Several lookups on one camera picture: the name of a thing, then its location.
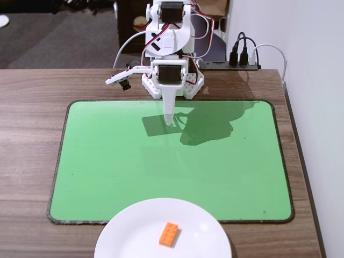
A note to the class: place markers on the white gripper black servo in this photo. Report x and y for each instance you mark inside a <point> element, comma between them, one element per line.
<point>170,74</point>

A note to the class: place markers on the orange lego block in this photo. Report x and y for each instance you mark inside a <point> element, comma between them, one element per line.
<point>169,233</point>

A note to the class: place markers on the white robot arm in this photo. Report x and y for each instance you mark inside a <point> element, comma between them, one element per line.
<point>172,40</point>

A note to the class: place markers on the white round plate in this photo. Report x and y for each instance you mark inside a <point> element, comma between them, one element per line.
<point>129,236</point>

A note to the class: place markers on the black usb hub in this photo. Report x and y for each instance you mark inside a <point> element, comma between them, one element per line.
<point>215,66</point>

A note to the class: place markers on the dark grey chair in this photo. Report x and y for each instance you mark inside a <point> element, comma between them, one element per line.
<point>215,51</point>

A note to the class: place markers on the green rectangular mat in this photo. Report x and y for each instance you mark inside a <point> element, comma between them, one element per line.
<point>107,161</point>

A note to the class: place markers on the round red yellow sticker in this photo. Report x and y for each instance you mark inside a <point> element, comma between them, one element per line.
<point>140,23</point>

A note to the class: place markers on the dark brown cabinet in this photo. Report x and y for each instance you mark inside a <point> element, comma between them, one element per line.
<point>126,21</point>

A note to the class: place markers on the small white object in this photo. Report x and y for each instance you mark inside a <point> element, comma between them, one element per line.
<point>3,21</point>

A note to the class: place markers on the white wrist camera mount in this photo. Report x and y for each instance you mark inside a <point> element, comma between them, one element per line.
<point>118,78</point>

